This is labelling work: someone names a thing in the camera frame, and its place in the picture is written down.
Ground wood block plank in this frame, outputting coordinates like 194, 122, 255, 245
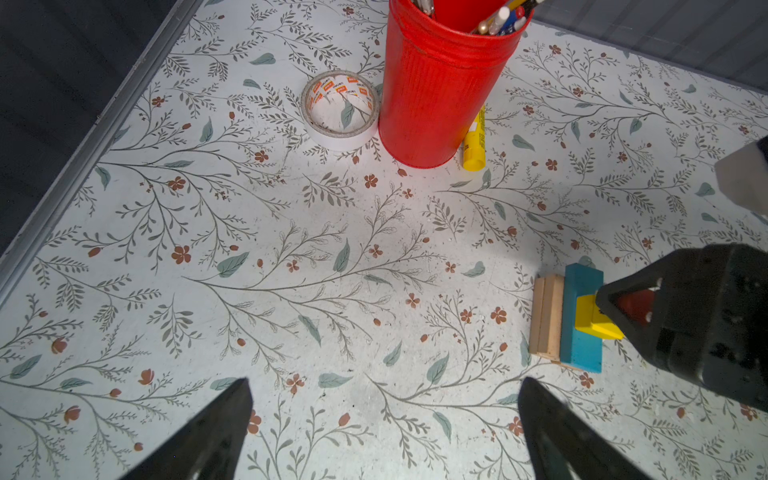
529, 277, 545, 356
539, 274, 564, 362

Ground red cube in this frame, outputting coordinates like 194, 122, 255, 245
616, 289, 655, 324

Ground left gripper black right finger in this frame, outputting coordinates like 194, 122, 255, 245
518, 377, 648, 479

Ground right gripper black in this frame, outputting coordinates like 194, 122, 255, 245
596, 244, 767, 410

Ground red pencil cup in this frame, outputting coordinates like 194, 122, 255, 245
379, 0, 522, 169

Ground pencils in cup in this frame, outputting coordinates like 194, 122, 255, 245
412, 0, 542, 36

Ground tape roll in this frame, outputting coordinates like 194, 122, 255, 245
299, 70, 381, 152

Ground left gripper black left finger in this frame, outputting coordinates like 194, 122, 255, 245
124, 378, 253, 480

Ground teal block plank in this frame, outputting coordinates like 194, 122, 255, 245
560, 263, 603, 374

